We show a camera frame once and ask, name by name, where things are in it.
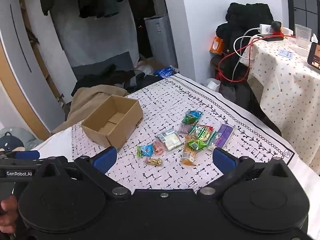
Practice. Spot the beige blanket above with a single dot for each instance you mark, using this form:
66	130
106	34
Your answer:
85	100

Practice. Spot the dark clothes pile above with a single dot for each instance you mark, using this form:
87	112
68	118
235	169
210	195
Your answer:
100	77

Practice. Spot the orange biscuit packet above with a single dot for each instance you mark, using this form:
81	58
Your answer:
188	157

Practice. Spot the purple snack packet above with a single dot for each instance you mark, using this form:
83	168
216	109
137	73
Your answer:
225	136

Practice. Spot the white card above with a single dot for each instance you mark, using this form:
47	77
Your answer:
286	53

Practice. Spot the black fluffy garment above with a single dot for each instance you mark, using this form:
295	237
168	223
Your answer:
245	12

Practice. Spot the blue snack packet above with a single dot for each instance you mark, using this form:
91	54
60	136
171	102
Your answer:
145	150

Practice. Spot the green snack packet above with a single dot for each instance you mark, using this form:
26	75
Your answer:
191	117

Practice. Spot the white snack packet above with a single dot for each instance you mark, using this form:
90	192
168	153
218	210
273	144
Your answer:
170	140

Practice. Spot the orange box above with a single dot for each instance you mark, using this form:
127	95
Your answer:
215	45

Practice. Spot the smartphone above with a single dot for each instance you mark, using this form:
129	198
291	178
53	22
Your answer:
314	57

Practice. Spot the white power strip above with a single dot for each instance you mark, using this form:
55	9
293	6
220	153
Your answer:
265	28

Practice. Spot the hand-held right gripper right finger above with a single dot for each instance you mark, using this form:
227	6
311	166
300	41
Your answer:
223	158

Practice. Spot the white plastic bag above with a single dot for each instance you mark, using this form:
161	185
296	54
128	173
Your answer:
146	69

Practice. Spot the green-edged clear cookie packet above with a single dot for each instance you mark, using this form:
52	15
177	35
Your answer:
196	144

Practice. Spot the dark grey floor mat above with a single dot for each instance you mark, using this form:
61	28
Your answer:
105	62

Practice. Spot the grey plush toy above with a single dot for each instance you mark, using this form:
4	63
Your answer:
17	136

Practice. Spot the clear plastic container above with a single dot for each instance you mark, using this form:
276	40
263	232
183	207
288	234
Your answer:
302	37

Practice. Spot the person's left hand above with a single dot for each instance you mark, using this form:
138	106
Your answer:
7	207

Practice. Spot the plain white sheet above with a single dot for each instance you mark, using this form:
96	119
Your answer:
57	142

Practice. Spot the flat cardboard piece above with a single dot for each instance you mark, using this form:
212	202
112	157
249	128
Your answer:
152	62

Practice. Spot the black round figure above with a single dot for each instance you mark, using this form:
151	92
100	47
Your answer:
276	26

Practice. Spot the gold candy packet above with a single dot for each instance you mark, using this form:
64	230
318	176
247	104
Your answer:
153	161

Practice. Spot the pink snack packet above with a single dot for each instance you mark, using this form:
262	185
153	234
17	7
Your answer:
158	148

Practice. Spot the blue plastic bag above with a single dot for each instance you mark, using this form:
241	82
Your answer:
163	72

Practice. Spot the white cup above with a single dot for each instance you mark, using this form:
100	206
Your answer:
212	84

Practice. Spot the dotted cream tablecloth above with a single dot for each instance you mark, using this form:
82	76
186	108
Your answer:
282	80

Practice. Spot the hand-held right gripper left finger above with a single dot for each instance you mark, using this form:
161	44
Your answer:
105	158

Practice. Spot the white wardrobe door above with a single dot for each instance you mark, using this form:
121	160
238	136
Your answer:
30	42

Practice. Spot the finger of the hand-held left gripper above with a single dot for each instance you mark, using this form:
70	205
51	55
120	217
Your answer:
27	155

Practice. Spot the green-white cookie packet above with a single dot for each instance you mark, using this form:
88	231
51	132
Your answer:
203	134

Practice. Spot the cardboard box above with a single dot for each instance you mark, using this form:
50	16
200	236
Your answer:
127	127

